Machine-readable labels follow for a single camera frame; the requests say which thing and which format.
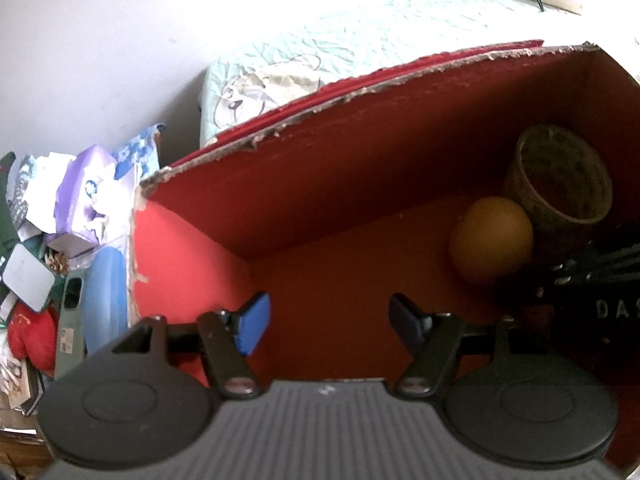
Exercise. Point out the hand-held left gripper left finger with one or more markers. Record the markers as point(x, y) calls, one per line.
point(255, 322)

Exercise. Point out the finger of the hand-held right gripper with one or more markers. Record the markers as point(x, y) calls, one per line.
point(600, 262)

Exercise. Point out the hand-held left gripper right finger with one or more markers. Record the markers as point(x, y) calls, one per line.
point(405, 325)

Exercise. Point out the printed packing tape roll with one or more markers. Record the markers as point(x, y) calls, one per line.
point(530, 200)

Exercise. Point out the brown gourd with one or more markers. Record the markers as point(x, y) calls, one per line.
point(490, 240)

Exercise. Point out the large red cardboard box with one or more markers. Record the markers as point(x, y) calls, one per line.
point(350, 185)

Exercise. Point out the blue glasses case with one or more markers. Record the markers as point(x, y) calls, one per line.
point(105, 300)

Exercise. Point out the dark green rectangular case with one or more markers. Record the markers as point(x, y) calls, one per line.
point(70, 320)

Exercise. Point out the blue floral box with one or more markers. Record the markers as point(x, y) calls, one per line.
point(140, 147)

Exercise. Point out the purple tissue pack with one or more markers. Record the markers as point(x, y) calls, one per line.
point(75, 195)

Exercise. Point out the red plush toy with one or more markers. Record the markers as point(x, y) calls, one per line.
point(32, 335)

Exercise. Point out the grey power bank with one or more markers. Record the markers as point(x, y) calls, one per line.
point(27, 277)

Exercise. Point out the patterned book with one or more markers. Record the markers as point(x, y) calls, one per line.
point(17, 385)

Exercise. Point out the printed pastel bed sheet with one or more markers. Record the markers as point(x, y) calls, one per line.
point(400, 35)

